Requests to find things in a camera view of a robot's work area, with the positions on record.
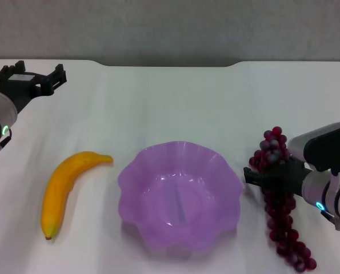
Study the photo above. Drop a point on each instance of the dark red grape bunch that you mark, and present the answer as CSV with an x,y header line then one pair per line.
x,y
281,217

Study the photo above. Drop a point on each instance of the purple wavy plastic bowl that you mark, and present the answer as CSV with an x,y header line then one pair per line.
x,y
187,177

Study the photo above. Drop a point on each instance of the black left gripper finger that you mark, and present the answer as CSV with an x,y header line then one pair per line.
x,y
56,81
14,68

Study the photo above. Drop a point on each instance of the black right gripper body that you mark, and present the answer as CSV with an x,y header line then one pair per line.
x,y
289,178

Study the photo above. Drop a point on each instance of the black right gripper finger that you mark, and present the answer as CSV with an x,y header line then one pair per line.
x,y
256,177

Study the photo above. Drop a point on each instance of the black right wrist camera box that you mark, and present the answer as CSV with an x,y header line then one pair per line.
x,y
327,148

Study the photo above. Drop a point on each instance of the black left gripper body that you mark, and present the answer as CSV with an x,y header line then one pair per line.
x,y
21,88

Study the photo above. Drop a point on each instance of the yellow banana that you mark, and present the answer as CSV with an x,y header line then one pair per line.
x,y
58,188

